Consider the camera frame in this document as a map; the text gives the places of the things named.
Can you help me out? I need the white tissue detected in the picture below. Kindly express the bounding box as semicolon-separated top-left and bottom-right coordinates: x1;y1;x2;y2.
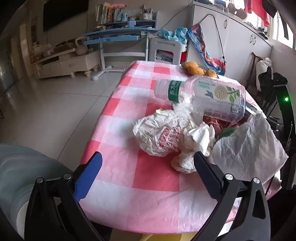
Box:
171;122;215;174

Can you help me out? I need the red snack wrapper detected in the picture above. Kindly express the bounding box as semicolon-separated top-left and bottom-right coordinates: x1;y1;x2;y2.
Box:
203;115;239;138

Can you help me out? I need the white plastic bag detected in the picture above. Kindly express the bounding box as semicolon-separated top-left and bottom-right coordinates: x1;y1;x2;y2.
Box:
132;109;189;157

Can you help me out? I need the clear plastic water bottle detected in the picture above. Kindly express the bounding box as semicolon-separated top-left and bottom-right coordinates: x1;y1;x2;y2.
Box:
154;75;246;123

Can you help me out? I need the red white checkered tablecloth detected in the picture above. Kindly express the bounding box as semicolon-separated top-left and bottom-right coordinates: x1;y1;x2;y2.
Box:
79;60;282;235

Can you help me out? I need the light blue sofa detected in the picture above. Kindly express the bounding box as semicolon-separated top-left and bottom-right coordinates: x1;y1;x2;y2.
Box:
1;144;73;240

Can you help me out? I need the yellow mango right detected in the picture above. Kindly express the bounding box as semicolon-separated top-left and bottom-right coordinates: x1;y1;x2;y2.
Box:
204;69;218;78

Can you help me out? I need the black folding chair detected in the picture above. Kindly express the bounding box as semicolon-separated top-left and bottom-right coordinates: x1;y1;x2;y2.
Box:
245;52;288;116

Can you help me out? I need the cream tv cabinet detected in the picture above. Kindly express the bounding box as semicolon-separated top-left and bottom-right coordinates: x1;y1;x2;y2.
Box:
32;49;100;79

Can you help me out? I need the pale kettlebell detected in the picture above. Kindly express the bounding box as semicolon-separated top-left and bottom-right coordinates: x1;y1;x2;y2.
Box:
75;36;89;56

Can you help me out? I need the white plastic stool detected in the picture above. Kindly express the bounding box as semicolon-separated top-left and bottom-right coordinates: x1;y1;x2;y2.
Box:
148;38;188;65

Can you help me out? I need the colourful fabric bag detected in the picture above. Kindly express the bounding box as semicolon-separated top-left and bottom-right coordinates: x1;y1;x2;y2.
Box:
187;24;226;76

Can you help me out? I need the light blue plastic bag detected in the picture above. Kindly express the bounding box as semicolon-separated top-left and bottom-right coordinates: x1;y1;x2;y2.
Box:
157;27;188;45

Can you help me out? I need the blue children's study desk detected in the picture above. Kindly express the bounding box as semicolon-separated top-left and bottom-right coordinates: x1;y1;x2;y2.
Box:
80;11;159;81

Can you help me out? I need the row of books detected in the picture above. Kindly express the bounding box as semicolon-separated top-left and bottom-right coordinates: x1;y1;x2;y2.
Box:
95;3;114;25

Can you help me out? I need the white pen cup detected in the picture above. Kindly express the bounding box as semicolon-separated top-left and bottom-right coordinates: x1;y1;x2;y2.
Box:
141;7;153;20

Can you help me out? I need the red hanging garment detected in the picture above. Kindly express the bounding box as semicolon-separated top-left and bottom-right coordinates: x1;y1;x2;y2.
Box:
244;0;270;28

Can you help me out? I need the black wall television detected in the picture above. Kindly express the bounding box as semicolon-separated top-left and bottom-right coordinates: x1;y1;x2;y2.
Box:
43;0;89;32

